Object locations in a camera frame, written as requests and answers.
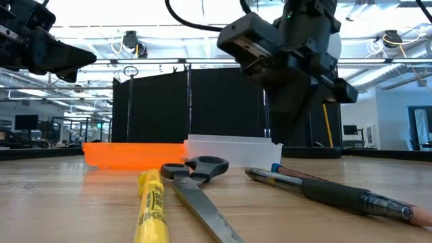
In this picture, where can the small black monitor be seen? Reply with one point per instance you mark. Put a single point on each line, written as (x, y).
(350, 129)

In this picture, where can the clear plastic supply box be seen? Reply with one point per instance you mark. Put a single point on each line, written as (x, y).
(233, 152)

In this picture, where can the orange plastic box lid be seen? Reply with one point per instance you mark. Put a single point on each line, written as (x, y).
(131, 155)

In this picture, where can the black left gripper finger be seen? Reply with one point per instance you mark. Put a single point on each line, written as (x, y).
(60, 54)
(70, 76)

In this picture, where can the black partition screen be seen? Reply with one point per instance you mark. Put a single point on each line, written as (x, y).
(158, 108)

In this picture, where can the pencil with blue eraser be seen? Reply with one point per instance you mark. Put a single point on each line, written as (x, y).
(422, 216)

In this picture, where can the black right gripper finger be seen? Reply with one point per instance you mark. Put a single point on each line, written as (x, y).
(300, 104)
(280, 114)

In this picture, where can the black gel pen rubber grip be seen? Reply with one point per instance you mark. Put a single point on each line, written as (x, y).
(330, 195)

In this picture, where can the dark framed glass door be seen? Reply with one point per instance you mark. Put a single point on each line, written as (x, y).
(422, 128)

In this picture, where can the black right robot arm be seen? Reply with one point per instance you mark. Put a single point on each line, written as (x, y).
(310, 20)

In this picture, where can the large black monitor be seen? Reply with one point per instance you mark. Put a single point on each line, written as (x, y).
(26, 122)

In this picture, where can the yellow highlighter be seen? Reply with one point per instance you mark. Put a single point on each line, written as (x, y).
(152, 209)

